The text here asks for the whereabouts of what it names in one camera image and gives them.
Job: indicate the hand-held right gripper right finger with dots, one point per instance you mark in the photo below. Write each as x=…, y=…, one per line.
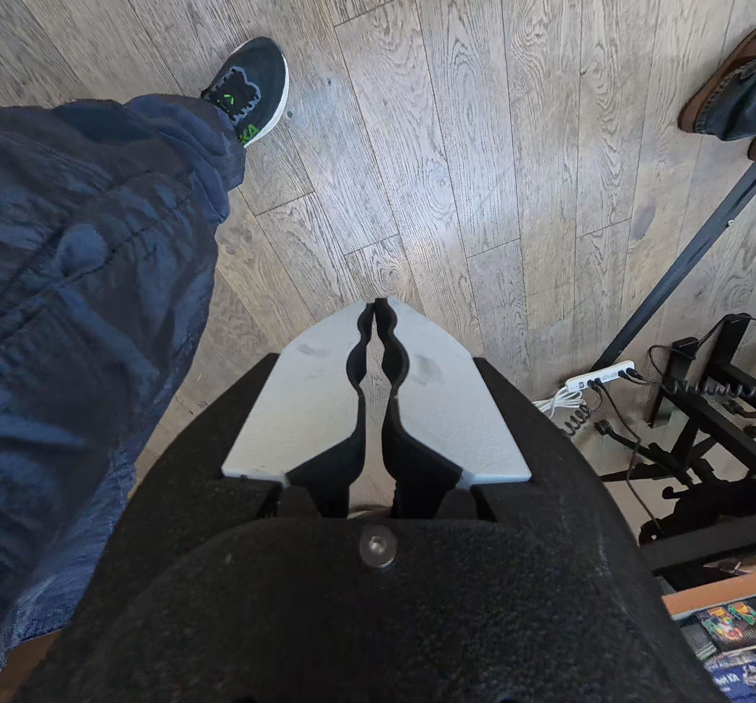
x=455, y=413

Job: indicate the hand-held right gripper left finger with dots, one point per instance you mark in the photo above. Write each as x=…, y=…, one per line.
x=301, y=413

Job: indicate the black running shoe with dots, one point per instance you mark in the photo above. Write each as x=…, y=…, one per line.
x=254, y=83

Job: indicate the white power strip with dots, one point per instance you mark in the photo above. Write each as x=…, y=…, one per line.
x=599, y=376

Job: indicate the person's navy pants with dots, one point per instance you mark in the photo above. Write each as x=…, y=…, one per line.
x=88, y=272

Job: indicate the black metal pole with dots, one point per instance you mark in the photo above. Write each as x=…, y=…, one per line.
x=679, y=272

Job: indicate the black metal stand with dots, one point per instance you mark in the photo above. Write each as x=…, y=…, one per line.
x=709, y=419

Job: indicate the blue printed packet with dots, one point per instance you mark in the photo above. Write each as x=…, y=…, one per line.
x=735, y=676

